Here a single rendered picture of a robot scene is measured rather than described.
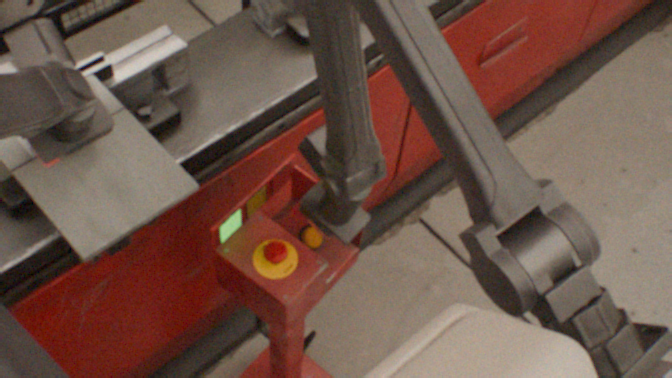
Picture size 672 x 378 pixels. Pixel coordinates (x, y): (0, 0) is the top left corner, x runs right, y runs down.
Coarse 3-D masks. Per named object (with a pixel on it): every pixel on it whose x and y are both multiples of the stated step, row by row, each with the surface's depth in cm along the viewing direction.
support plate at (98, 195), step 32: (128, 128) 116; (0, 160) 112; (64, 160) 112; (96, 160) 112; (128, 160) 112; (160, 160) 113; (32, 192) 108; (64, 192) 109; (96, 192) 109; (128, 192) 109; (160, 192) 110; (192, 192) 111; (64, 224) 106; (96, 224) 106; (128, 224) 106
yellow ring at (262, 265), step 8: (272, 240) 132; (280, 240) 132; (288, 248) 131; (256, 256) 130; (288, 256) 130; (296, 256) 130; (256, 264) 129; (264, 264) 129; (280, 264) 129; (288, 264) 129; (296, 264) 129; (264, 272) 128; (272, 272) 128; (280, 272) 128; (288, 272) 128
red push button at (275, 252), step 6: (270, 246) 128; (276, 246) 128; (282, 246) 128; (264, 252) 127; (270, 252) 127; (276, 252) 127; (282, 252) 127; (270, 258) 127; (276, 258) 127; (282, 258) 127; (276, 264) 129
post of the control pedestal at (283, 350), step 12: (300, 324) 158; (276, 336) 160; (288, 336) 156; (300, 336) 163; (276, 348) 165; (288, 348) 161; (300, 348) 168; (276, 360) 170; (288, 360) 166; (300, 360) 174; (276, 372) 176; (288, 372) 172; (300, 372) 180
